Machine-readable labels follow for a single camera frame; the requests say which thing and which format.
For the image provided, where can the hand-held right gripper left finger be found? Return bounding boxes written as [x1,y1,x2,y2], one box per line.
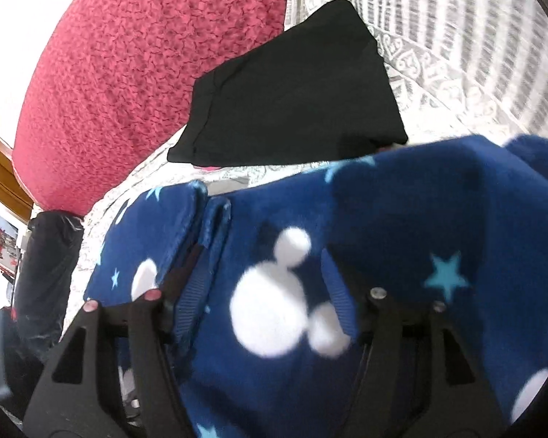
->
[24,244,213,438]

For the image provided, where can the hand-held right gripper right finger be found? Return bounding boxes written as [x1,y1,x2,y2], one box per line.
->
[322,253,505,438]

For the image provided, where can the blue star-print fleece pants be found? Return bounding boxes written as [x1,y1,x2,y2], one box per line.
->
[83,133,548,438]

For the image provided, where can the black plastic bag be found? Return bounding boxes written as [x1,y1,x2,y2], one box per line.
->
[13,210,85,352]

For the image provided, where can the black chair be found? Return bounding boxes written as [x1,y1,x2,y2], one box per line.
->
[0,307,46,402]

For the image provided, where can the black folded cloth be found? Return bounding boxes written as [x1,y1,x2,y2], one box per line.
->
[167,0,409,169]

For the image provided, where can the red patterned pillow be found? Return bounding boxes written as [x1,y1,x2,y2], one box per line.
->
[12,0,289,217]

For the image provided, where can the grey patterned bed sheet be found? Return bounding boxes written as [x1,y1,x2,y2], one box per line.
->
[63,25,548,329]

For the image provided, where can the wooden furniture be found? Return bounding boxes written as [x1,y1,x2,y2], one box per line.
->
[0,121,34,220]

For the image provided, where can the white striped blanket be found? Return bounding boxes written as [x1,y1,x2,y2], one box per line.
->
[285,0,548,140]

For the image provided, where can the wall poster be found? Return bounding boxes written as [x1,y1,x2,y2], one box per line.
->
[0,191,23,281]

